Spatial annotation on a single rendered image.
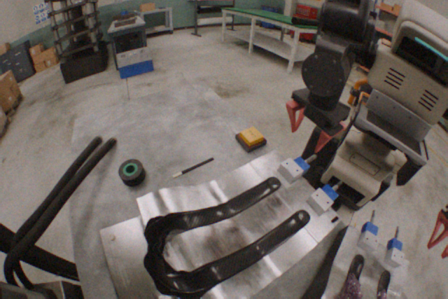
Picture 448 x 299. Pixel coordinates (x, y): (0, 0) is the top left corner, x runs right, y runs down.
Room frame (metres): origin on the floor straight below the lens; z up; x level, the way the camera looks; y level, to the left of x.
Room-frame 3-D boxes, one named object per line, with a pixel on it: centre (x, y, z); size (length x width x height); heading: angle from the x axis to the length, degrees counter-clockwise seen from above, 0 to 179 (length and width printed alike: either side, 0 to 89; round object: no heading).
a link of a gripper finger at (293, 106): (0.29, -0.16, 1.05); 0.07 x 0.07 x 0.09; 33
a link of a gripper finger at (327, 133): (0.25, -0.19, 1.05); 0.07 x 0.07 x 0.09; 33
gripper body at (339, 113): (0.27, -0.17, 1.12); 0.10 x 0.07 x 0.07; 33
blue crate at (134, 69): (2.87, 1.62, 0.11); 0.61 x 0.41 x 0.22; 120
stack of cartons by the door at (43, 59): (3.91, 5.57, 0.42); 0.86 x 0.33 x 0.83; 120
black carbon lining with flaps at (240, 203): (0.10, -0.02, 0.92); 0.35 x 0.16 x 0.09; 123
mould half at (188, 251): (0.10, -0.01, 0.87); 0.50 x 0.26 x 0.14; 123
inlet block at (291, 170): (0.29, -0.21, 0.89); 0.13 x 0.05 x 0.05; 123
